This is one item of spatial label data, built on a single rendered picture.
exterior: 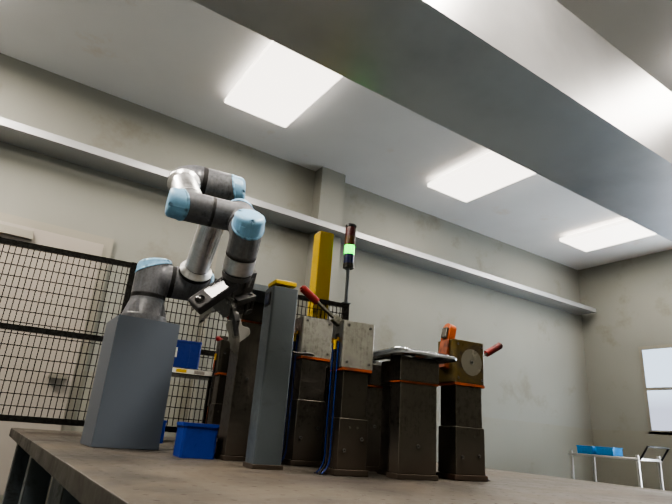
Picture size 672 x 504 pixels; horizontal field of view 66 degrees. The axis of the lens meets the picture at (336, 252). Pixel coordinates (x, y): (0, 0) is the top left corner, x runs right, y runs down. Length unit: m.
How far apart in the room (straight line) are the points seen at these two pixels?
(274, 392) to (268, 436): 0.10
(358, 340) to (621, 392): 7.23
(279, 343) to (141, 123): 4.01
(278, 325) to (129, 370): 0.62
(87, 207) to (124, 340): 3.02
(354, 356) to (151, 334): 0.77
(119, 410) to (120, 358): 0.16
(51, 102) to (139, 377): 3.57
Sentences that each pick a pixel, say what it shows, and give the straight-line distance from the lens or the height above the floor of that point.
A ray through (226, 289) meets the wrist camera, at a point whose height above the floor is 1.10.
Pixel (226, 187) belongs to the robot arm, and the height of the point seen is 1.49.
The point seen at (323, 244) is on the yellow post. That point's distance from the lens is 3.26.
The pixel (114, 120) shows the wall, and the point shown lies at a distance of 5.09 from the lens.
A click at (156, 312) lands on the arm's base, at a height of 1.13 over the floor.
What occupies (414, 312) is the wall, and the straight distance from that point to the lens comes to 6.10.
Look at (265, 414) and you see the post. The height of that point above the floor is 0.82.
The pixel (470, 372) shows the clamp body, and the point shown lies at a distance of 1.50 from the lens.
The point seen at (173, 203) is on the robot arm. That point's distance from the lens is 1.27.
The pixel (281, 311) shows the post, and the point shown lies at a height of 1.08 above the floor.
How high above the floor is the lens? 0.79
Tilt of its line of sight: 19 degrees up
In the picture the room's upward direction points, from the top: 4 degrees clockwise
